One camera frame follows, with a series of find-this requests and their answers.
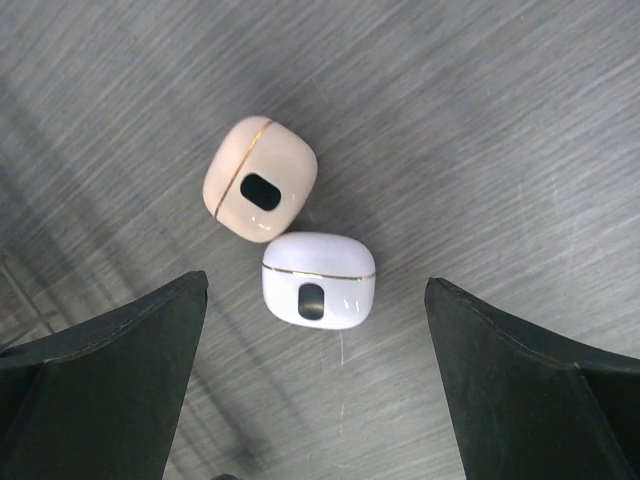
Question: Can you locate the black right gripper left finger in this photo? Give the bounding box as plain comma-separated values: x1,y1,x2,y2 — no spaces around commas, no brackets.
1,271,208,479

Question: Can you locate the beige earbud charging case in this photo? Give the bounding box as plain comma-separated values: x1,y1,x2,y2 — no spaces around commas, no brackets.
202,116,318,243

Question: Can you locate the white earbud charging case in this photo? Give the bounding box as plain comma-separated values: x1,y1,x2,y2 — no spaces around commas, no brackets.
261,232,376,330

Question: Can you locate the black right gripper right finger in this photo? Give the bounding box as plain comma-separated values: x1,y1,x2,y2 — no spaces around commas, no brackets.
424,278,639,479

